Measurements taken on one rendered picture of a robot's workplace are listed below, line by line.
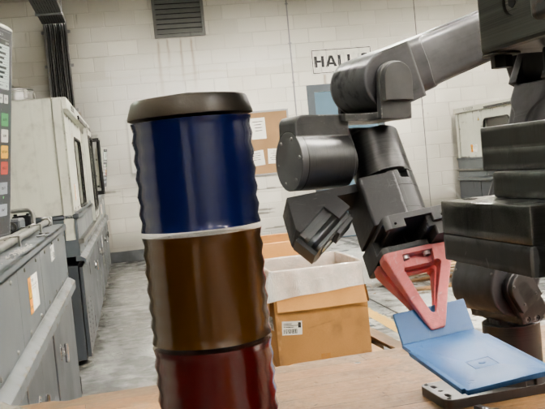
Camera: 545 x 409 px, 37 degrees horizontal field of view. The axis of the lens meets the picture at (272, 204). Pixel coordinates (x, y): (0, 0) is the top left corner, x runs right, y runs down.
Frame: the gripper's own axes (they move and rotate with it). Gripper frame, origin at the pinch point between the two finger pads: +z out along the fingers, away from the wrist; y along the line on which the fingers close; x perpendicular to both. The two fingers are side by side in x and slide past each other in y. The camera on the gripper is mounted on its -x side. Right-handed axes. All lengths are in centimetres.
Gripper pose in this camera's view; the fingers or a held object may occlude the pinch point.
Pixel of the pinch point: (434, 320)
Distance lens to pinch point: 76.6
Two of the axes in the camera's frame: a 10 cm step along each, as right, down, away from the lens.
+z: 2.5, 8.8, -3.9
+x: 9.6, -2.0, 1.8
